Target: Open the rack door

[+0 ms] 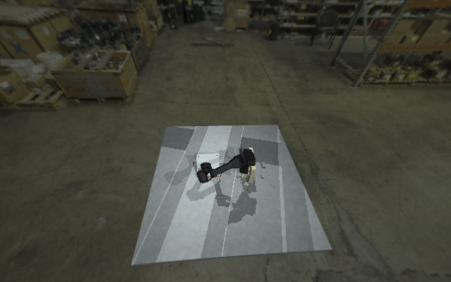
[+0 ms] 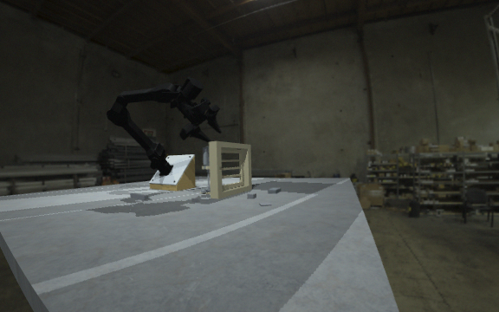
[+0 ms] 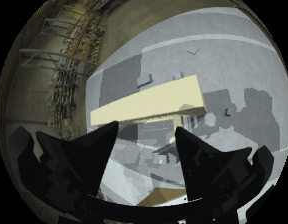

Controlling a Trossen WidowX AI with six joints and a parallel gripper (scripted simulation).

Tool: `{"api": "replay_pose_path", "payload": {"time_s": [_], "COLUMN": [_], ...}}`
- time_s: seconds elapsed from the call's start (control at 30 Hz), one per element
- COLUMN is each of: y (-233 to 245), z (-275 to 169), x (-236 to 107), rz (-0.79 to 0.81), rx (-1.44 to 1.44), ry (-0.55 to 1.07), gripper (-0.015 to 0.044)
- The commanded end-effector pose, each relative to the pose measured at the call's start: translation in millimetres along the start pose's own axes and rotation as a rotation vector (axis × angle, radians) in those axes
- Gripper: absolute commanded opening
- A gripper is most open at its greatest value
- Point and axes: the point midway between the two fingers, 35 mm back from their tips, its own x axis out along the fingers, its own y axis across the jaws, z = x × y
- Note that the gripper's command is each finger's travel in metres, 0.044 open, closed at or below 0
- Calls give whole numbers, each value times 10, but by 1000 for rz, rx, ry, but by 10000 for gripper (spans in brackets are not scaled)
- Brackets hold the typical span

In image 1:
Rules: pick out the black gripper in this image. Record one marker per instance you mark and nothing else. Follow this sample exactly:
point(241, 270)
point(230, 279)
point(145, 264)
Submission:
point(244, 169)

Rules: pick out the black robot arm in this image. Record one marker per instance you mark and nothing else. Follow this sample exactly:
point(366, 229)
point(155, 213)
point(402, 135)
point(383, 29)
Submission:
point(237, 162)

